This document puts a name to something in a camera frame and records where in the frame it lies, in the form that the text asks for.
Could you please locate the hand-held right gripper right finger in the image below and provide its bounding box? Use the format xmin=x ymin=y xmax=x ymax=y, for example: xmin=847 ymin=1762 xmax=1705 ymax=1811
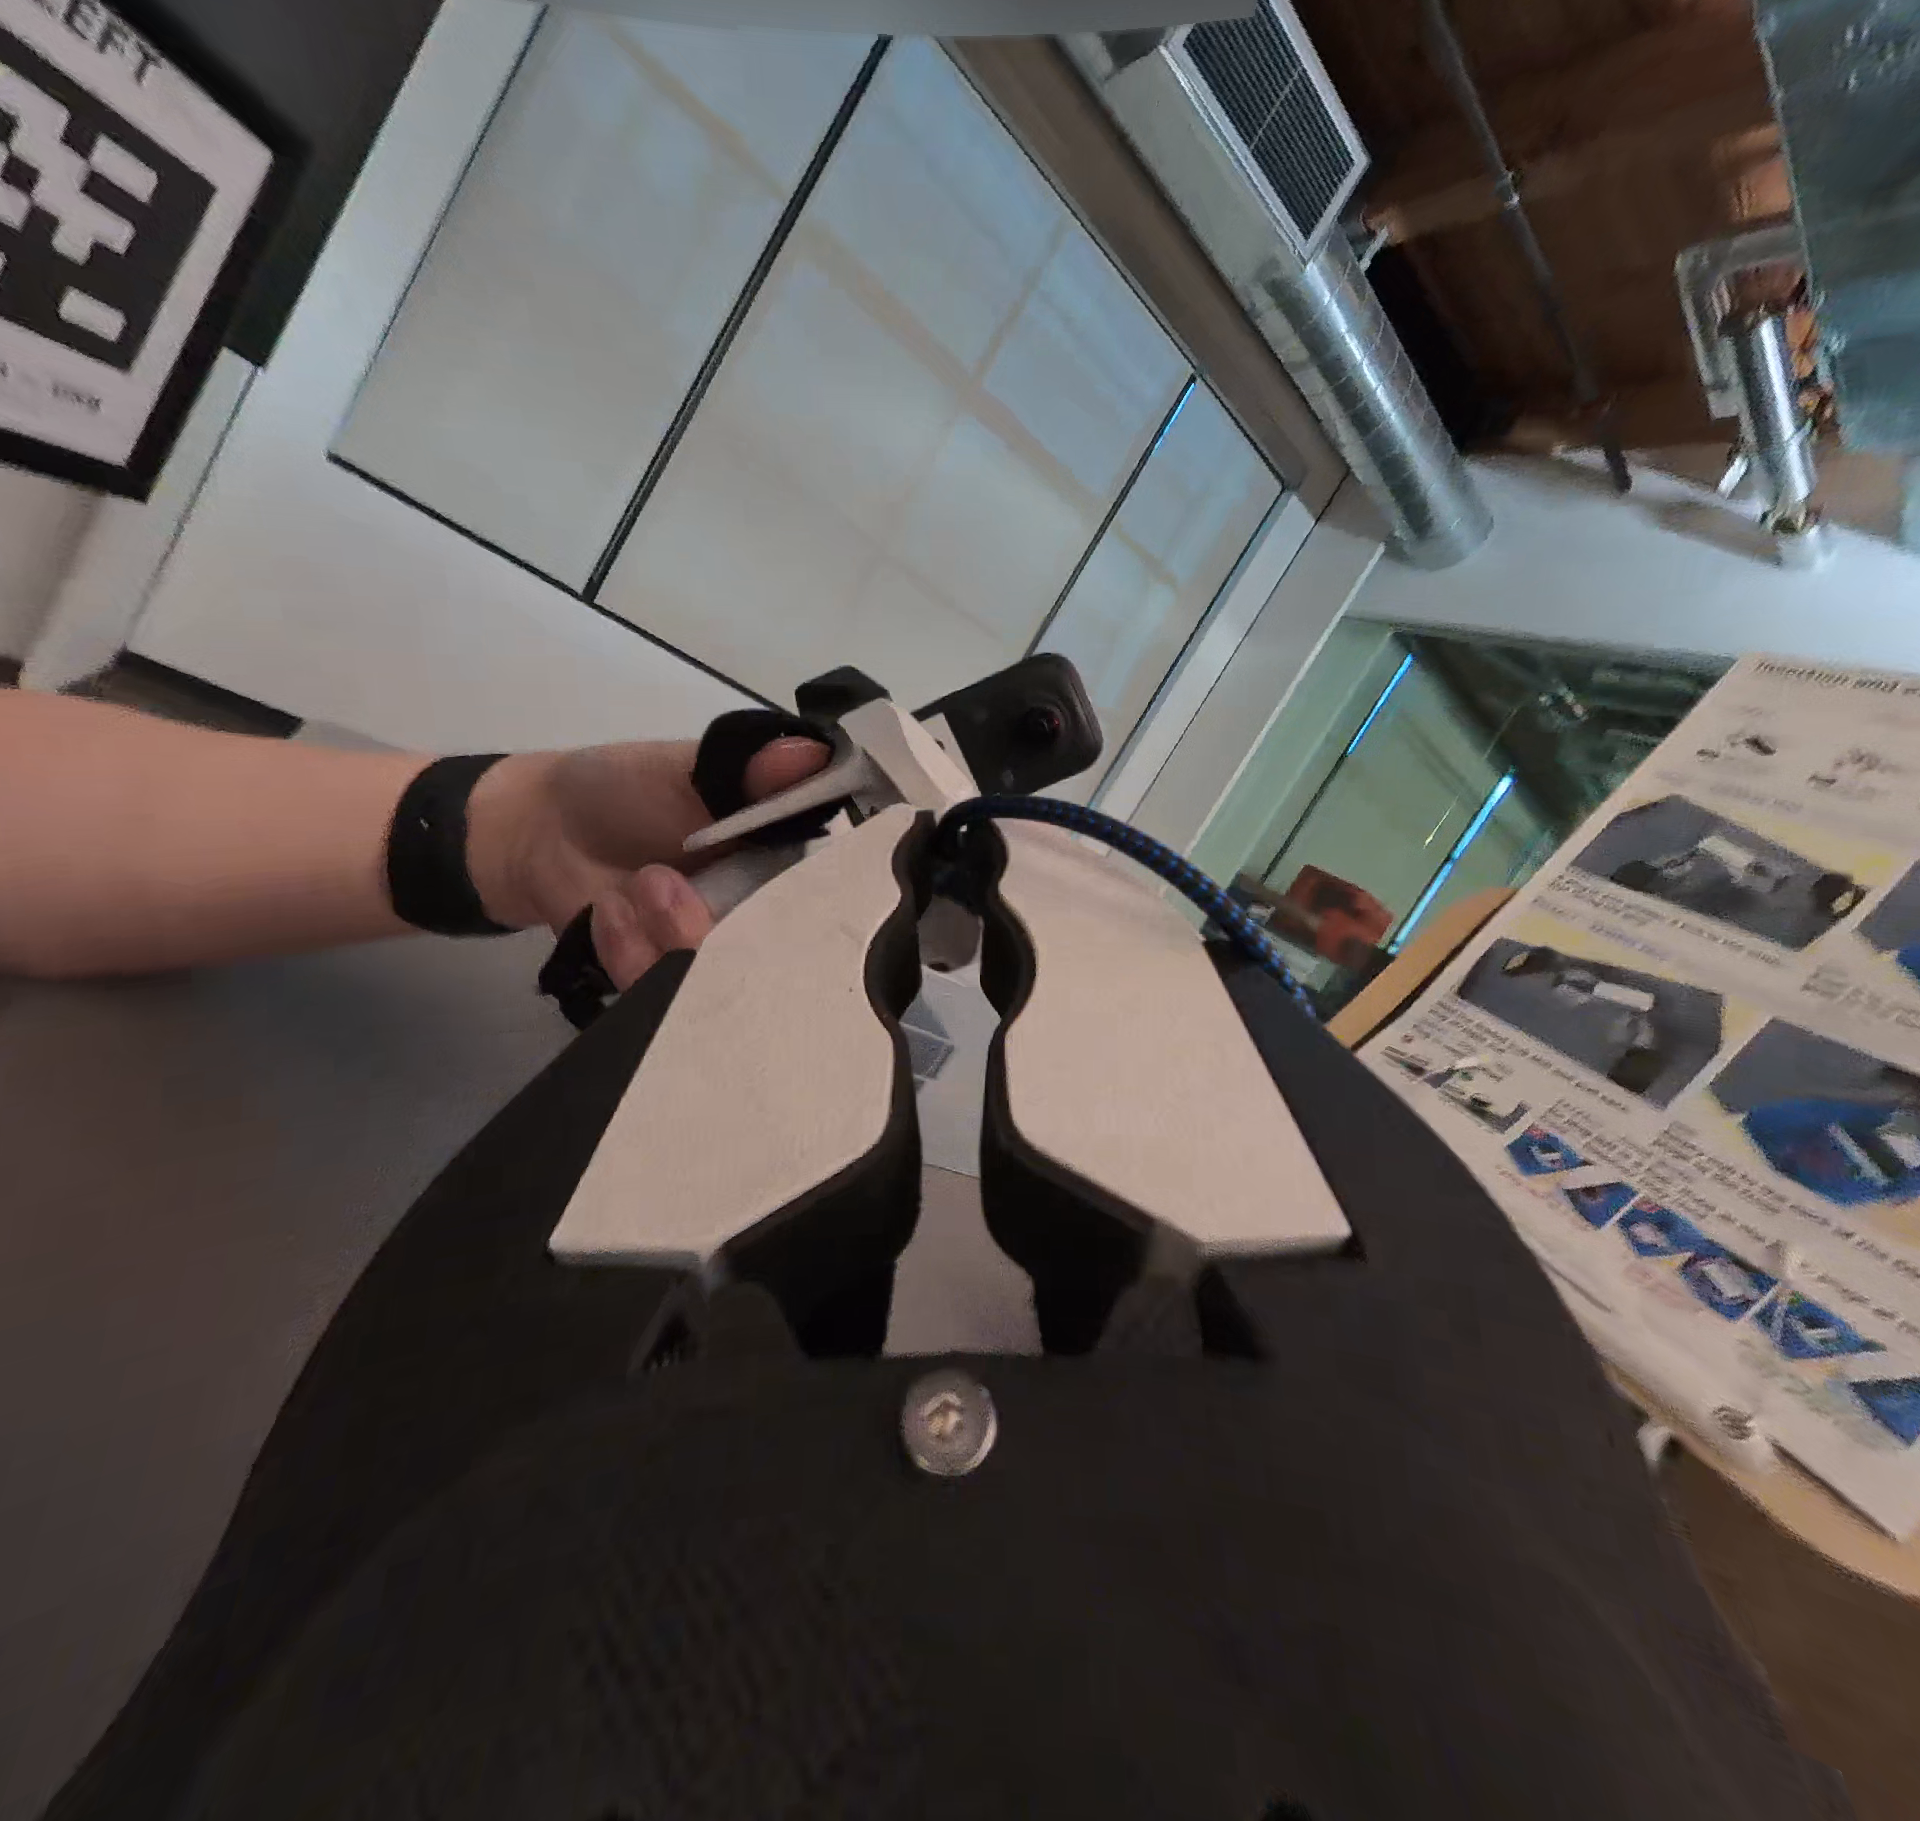
xmin=978 ymin=826 xmax=1352 ymax=1271

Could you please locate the white air vent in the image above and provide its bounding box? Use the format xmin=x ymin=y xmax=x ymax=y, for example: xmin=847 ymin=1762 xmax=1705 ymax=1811
xmin=1162 ymin=0 xmax=1373 ymax=264

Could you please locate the instruction poster board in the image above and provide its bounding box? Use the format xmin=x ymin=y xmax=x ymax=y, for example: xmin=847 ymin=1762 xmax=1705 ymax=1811
xmin=1327 ymin=650 xmax=1920 ymax=1598

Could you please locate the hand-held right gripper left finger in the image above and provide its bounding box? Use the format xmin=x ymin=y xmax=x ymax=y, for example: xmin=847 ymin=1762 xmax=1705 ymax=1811
xmin=551 ymin=805 xmax=919 ymax=1275

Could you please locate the person's left forearm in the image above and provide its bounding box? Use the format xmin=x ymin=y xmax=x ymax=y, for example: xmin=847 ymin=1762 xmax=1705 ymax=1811
xmin=0 ymin=687 xmax=408 ymax=979

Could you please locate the black wristband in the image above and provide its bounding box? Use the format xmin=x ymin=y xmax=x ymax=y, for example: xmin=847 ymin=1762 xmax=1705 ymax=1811
xmin=387 ymin=751 xmax=519 ymax=938

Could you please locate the frosted glass partition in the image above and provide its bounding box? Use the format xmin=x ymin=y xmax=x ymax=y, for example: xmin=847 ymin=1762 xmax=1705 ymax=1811
xmin=331 ymin=0 xmax=1292 ymax=804

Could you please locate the silver ventilation duct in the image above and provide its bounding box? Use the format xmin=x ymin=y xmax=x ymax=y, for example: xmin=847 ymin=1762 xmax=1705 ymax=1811
xmin=1261 ymin=252 xmax=1493 ymax=570

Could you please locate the black white marker sign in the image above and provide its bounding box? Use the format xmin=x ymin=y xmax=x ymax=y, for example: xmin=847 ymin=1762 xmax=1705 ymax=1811
xmin=0 ymin=0 xmax=309 ymax=503

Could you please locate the person's left hand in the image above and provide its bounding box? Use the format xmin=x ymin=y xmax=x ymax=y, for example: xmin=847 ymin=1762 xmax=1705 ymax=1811
xmin=508 ymin=733 xmax=835 ymax=985

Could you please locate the blue braided cable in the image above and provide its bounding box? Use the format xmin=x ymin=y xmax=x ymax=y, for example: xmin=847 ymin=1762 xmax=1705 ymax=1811
xmin=930 ymin=797 xmax=1321 ymax=1020

